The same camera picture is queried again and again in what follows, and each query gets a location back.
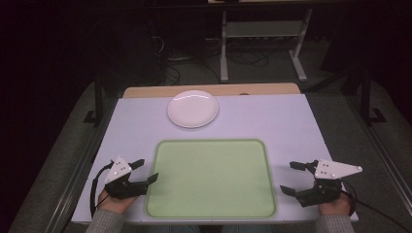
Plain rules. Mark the person's right hand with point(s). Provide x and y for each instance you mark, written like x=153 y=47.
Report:
x=336 y=207

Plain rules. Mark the green tray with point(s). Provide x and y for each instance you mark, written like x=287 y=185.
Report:
x=210 y=179

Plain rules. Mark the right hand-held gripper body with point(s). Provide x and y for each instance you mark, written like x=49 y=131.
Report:
x=333 y=169

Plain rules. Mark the white round plate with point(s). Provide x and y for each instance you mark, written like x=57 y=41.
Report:
x=193 y=108

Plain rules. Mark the white metal desk frame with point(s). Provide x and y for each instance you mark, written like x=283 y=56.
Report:
x=223 y=48

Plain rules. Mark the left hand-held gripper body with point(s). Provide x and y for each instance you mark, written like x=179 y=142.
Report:
x=118 y=170

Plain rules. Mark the person's left hand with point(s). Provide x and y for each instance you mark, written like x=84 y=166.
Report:
x=113 y=204

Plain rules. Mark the aluminium frame rail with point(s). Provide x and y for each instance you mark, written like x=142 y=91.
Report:
x=385 y=158
x=77 y=176

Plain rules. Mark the black metal stand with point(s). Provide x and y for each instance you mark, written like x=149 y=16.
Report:
x=366 y=97
x=98 y=97

